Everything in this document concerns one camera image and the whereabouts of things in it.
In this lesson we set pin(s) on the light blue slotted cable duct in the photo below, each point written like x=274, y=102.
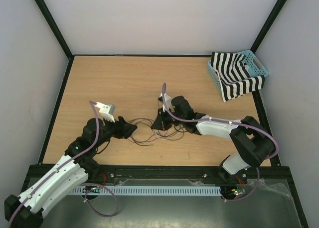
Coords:
x=147, y=191

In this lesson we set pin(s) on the light blue perforated basket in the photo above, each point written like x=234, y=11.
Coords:
x=255, y=67

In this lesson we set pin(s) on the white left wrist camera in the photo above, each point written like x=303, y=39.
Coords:
x=106, y=111

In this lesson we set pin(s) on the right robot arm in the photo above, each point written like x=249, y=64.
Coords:
x=252, y=142

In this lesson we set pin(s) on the black cage frame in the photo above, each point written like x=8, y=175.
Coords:
x=257, y=96

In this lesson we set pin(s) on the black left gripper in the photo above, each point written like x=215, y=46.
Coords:
x=122, y=128

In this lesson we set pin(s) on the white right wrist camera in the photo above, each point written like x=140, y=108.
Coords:
x=165, y=99

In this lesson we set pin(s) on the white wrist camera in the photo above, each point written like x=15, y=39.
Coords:
x=165, y=99
x=106, y=111

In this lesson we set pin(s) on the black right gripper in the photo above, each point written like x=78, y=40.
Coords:
x=160, y=122

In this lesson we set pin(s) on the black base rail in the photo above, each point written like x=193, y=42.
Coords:
x=207, y=174

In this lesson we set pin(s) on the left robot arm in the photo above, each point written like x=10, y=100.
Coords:
x=75, y=167

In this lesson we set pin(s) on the black white striped cloth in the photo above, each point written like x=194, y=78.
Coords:
x=234, y=78

